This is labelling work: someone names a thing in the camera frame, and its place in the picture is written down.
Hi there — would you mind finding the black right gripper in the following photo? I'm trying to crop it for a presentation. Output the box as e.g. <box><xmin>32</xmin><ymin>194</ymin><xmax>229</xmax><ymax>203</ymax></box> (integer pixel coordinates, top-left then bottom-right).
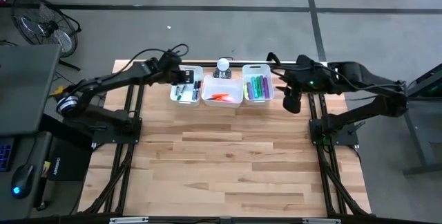
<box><xmin>275</xmin><ymin>54</ymin><xmax>334</xmax><ymax>115</ymax></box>

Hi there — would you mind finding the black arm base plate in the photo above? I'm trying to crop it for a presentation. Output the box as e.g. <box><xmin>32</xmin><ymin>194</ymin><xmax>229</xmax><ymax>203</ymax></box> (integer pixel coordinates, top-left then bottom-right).
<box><xmin>309</xmin><ymin>118</ymin><xmax>360</xmax><ymax>147</ymax></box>
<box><xmin>91</xmin><ymin>116</ymin><xmax>142</xmax><ymax>145</ymax></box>

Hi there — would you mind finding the chrome lamp base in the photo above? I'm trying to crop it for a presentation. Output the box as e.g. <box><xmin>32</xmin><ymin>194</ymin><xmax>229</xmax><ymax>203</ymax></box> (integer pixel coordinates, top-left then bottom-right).
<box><xmin>213</xmin><ymin>68</ymin><xmax>233</xmax><ymax>80</ymax></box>

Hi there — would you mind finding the backlit keyboard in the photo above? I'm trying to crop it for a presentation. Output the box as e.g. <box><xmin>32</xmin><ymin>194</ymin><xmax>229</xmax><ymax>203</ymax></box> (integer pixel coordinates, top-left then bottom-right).
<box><xmin>0</xmin><ymin>142</ymin><xmax>15</xmax><ymax>173</ymax></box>

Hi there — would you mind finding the black aluminium table frame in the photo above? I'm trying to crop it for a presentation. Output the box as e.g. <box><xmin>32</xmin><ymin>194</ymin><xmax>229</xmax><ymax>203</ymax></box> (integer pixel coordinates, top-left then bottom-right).
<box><xmin>77</xmin><ymin>59</ymin><xmax>372</xmax><ymax>218</ymax></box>

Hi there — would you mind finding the yellow plug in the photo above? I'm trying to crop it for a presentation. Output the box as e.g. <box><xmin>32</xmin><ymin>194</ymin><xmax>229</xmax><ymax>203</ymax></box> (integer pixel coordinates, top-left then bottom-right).
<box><xmin>50</xmin><ymin>85</ymin><xmax>67</xmax><ymax>97</ymax></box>

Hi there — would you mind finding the black clamp handle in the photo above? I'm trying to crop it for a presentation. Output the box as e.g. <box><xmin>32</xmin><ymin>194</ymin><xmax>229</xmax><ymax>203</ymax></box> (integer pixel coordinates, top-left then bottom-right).
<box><xmin>265</xmin><ymin>51</ymin><xmax>282</xmax><ymax>66</ymax></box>

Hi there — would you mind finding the black printed bag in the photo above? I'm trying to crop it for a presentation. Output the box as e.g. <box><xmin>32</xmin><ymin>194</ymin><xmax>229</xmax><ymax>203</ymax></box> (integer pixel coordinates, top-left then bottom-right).
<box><xmin>46</xmin><ymin>137</ymin><xmax>94</xmax><ymax>183</ymax></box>

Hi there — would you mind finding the grey metal cart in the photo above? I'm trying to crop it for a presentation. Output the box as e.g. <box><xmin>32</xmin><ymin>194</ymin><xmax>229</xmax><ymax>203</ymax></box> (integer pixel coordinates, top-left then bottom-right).
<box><xmin>402</xmin><ymin>63</ymin><xmax>442</xmax><ymax>176</ymax></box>

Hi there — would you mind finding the white plastic bin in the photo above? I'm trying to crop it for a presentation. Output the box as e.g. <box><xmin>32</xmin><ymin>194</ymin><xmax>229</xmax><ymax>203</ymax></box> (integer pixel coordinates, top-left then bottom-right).
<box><xmin>201</xmin><ymin>74</ymin><xmax>244</xmax><ymax>109</ymax></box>
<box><xmin>169</xmin><ymin>64</ymin><xmax>204</xmax><ymax>107</ymax></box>
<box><xmin>241</xmin><ymin>64</ymin><xmax>276</xmax><ymax>106</ymax></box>

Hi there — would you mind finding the grey side table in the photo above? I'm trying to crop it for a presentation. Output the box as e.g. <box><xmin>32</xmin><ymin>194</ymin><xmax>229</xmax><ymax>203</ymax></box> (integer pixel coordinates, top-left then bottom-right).
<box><xmin>0</xmin><ymin>130</ymin><xmax>52</xmax><ymax>221</ymax></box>

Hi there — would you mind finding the grey desk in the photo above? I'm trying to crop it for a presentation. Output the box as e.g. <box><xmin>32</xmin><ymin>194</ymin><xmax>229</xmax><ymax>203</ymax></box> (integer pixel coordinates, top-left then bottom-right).
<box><xmin>0</xmin><ymin>44</ymin><xmax>61</xmax><ymax>137</ymax></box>

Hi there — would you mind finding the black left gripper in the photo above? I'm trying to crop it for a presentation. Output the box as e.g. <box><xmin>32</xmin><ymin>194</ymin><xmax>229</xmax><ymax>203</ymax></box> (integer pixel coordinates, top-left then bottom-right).
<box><xmin>151</xmin><ymin>53</ymin><xmax>195</xmax><ymax>85</ymax></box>

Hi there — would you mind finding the silver bracket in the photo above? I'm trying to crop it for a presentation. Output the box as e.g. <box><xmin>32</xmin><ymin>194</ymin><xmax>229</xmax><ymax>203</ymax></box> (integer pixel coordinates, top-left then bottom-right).
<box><xmin>302</xmin><ymin>218</ymin><xmax>342</xmax><ymax>224</ymax></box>
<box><xmin>108</xmin><ymin>216</ymin><xmax>150</xmax><ymax>224</ymax></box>

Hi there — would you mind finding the black computer mouse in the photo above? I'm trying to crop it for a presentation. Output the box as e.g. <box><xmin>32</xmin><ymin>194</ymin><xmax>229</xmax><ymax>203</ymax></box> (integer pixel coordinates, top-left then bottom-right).
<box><xmin>10</xmin><ymin>163</ymin><xmax>35</xmax><ymax>200</ymax></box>

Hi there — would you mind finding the white light bulb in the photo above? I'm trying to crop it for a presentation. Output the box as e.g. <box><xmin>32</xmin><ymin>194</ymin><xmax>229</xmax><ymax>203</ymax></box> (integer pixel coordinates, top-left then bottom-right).
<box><xmin>216</xmin><ymin>57</ymin><xmax>231</xmax><ymax>72</ymax></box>

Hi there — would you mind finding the black floor fan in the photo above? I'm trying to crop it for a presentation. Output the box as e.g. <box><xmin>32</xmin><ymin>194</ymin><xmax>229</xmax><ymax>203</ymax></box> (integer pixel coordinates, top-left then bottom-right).
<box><xmin>11</xmin><ymin>0</ymin><xmax>82</xmax><ymax>72</ymax></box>

